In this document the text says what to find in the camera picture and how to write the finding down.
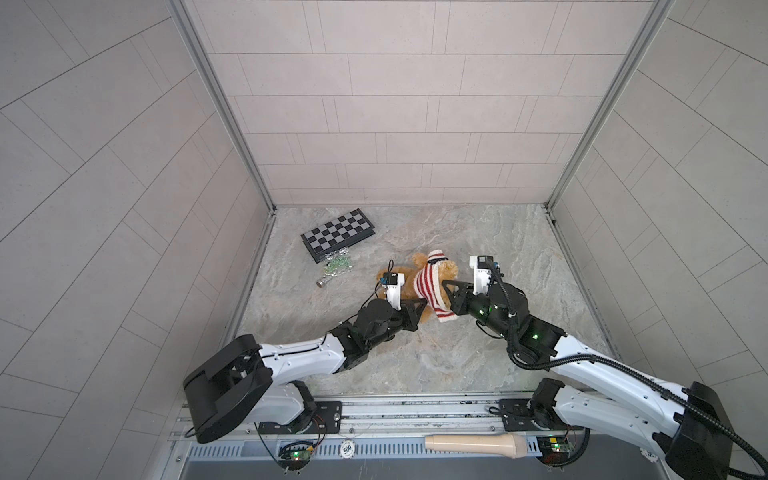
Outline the red white striped sweater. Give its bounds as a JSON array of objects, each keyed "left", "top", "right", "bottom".
[{"left": 412, "top": 249, "right": 459, "bottom": 323}]

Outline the brown teddy bear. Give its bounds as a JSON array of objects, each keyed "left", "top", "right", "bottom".
[{"left": 392, "top": 249, "right": 459, "bottom": 323}]

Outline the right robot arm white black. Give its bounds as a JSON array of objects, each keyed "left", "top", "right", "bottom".
[{"left": 442, "top": 280, "right": 743, "bottom": 479}]

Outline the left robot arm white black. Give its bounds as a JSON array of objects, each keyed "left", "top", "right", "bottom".
[{"left": 183, "top": 299, "right": 427, "bottom": 444}]

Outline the small green clear bag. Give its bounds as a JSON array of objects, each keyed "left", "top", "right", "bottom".
[{"left": 316, "top": 248, "right": 353, "bottom": 288}]

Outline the folded black white chessboard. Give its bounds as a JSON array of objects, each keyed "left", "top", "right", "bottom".
[{"left": 300, "top": 209, "right": 375, "bottom": 263}]

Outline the right green circuit board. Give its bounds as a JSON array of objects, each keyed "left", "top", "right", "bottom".
[{"left": 536, "top": 436, "right": 573, "bottom": 465}]

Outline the green circuit board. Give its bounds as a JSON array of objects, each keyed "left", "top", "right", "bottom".
[
  {"left": 278, "top": 440, "right": 316, "bottom": 472},
  {"left": 536, "top": 436, "right": 573, "bottom": 465}
]

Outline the left green circuit board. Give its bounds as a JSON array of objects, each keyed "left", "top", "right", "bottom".
[{"left": 278, "top": 440, "right": 316, "bottom": 472}]

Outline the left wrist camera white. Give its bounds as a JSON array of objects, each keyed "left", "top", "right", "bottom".
[{"left": 382, "top": 272, "right": 405, "bottom": 311}]

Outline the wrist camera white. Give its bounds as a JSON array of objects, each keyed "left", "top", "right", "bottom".
[
  {"left": 469, "top": 255, "right": 495, "bottom": 295},
  {"left": 382, "top": 272, "right": 405, "bottom": 311}
]

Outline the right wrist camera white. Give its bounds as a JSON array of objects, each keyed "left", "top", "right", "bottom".
[{"left": 469, "top": 255, "right": 495, "bottom": 295}]

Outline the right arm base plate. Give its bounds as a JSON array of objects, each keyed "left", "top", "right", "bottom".
[{"left": 496, "top": 398, "right": 573, "bottom": 432}]

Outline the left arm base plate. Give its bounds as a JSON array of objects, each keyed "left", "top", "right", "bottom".
[{"left": 259, "top": 401, "right": 343, "bottom": 435}]

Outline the beige cylindrical handle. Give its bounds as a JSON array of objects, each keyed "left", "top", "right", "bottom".
[{"left": 424, "top": 433, "right": 528, "bottom": 459}]

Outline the aluminium front rail frame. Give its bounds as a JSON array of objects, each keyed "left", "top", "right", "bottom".
[{"left": 151, "top": 392, "right": 676, "bottom": 479}]

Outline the black corrugated cable conduit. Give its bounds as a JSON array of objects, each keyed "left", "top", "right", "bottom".
[{"left": 485, "top": 257, "right": 768, "bottom": 480}]

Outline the right aluminium corner post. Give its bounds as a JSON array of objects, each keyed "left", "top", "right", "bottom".
[{"left": 544, "top": 0, "right": 674, "bottom": 217}]

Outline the aluminium corner post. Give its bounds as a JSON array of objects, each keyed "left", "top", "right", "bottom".
[
  {"left": 544, "top": 0, "right": 674, "bottom": 217},
  {"left": 167, "top": 0, "right": 276, "bottom": 216}
]

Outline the left aluminium corner post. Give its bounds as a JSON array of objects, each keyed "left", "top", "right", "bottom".
[{"left": 167, "top": 0, "right": 276, "bottom": 216}]

